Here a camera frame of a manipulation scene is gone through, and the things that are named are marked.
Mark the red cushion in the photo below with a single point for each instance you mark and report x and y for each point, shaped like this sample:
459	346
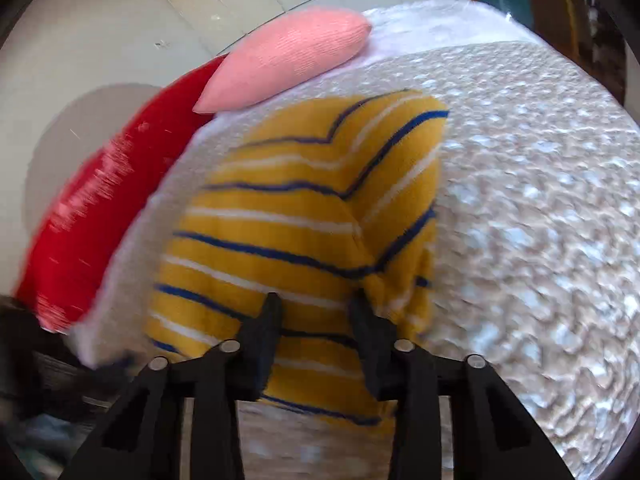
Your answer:
83	226

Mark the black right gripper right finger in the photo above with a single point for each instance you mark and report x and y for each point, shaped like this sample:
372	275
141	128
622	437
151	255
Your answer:
493	435

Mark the dark wooden furniture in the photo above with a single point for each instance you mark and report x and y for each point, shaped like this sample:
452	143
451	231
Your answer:
579	29

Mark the pink cushion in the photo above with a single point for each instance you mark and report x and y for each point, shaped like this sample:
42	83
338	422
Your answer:
282	54

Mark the white textured bedspread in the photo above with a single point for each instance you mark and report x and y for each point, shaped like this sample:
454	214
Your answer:
537	256

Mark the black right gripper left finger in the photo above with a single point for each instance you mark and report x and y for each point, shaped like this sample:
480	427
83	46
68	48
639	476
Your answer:
184	413

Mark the yellow striped knit garment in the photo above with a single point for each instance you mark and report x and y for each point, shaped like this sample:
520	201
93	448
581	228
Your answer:
319	200

